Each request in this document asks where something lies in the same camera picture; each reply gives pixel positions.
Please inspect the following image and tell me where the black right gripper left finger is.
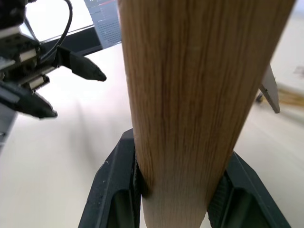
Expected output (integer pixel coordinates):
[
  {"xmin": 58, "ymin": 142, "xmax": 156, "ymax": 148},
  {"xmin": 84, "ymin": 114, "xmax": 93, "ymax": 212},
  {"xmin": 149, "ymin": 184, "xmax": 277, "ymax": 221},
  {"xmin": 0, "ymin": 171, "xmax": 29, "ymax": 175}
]
[{"xmin": 77, "ymin": 128, "xmax": 151, "ymax": 228}]

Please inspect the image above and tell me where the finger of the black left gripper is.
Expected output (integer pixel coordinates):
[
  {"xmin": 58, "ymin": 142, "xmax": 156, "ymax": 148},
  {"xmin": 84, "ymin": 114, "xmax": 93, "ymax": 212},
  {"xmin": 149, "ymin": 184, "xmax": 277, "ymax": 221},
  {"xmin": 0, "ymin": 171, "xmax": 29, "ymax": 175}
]
[
  {"xmin": 0, "ymin": 80, "xmax": 58, "ymax": 120},
  {"xmin": 55, "ymin": 46, "xmax": 107, "ymax": 83}
]

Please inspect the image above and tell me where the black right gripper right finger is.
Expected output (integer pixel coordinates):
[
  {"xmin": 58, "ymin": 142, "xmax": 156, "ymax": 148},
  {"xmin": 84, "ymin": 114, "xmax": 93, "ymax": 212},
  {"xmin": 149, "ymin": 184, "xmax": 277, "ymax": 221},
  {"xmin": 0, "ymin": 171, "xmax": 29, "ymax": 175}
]
[{"xmin": 207, "ymin": 150, "xmax": 292, "ymax": 228}]

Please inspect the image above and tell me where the wooden rolling pin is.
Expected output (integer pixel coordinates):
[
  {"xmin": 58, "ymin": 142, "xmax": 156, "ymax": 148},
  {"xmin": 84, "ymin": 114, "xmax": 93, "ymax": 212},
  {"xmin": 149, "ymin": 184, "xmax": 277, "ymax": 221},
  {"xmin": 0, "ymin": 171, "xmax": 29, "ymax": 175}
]
[{"xmin": 116, "ymin": 0, "xmax": 298, "ymax": 228}]

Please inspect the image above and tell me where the computer monitor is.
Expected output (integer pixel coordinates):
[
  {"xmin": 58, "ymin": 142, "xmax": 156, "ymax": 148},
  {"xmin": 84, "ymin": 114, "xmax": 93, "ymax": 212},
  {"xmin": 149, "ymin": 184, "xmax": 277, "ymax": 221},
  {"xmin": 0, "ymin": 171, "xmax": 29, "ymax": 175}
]
[{"xmin": 84, "ymin": 0, "xmax": 123, "ymax": 49}]

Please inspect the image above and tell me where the grey angled support leg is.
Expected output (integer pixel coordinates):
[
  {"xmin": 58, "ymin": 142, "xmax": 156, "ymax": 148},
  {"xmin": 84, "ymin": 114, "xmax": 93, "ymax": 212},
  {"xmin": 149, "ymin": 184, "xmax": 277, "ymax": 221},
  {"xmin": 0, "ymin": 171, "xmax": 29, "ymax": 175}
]
[{"xmin": 255, "ymin": 62, "xmax": 281, "ymax": 114}]

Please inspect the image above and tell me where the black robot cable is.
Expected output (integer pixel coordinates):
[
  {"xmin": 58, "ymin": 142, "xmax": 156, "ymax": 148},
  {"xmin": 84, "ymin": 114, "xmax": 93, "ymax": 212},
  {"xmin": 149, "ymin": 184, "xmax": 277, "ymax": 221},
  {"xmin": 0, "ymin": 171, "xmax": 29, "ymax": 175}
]
[{"xmin": 39, "ymin": 0, "xmax": 73, "ymax": 63}]

